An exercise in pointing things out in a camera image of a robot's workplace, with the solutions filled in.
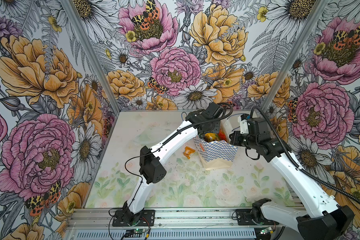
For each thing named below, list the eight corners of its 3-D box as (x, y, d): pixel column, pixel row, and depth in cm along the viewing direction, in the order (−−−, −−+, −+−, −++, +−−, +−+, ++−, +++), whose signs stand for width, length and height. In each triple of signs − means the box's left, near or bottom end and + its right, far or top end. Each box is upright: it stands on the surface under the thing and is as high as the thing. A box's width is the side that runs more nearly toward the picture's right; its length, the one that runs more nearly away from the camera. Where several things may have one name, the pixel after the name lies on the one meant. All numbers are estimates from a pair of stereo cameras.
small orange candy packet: (181, 154, 99) (181, 153, 98) (186, 147, 103) (186, 145, 102) (189, 159, 97) (189, 157, 96) (194, 151, 101) (194, 149, 99)
